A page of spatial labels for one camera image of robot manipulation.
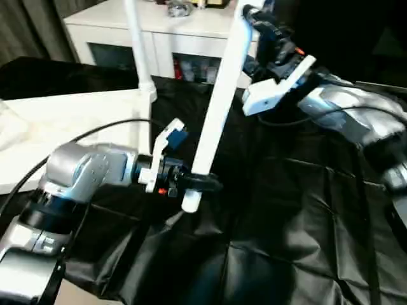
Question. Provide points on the white plastic bottle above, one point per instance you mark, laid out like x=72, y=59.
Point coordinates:
x=189, y=69
x=208, y=72

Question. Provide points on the black and white bundle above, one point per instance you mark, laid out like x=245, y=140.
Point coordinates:
x=179, y=8

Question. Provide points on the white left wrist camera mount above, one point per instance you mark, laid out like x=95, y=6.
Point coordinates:
x=159, y=149

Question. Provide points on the white plastic table leg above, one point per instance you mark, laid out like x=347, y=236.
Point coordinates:
x=219, y=95
x=140, y=47

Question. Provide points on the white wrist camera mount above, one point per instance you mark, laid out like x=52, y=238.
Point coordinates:
x=267, y=95
x=159, y=149

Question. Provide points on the white plastic table top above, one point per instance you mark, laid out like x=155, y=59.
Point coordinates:
x=63, y=120

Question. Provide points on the red and white bottle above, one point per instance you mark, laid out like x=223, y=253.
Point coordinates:
x=177, y=68

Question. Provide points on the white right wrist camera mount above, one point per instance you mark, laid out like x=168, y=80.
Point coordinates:
x=267, y=95

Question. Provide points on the grey-green curtain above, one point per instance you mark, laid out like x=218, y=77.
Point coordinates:
x=31, y=28

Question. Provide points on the black mat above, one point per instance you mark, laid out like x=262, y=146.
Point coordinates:
x=270, y=222

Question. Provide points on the white cabinet with glass doors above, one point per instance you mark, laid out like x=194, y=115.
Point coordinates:
x=190, y=38

